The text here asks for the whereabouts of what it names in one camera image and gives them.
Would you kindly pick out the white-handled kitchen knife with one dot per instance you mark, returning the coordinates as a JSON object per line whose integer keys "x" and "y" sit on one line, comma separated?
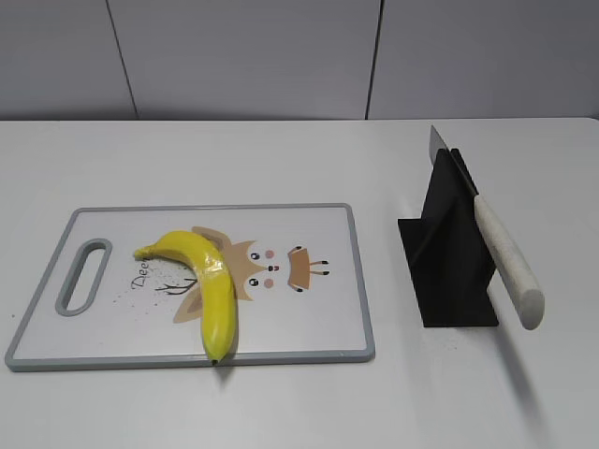
{"x": 518, "y": 278}

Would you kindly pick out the yellow plastic banana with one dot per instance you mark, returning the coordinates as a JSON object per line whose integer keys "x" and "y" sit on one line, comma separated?
{"x": 212, "y": 299}

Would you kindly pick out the white grey-rimmed cutting board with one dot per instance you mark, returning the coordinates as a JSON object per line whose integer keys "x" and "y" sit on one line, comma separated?
{"x": 297, "y": 275}

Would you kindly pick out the black knife stand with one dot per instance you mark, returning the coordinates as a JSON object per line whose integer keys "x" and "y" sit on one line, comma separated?
{"x": 449, "y": 262}

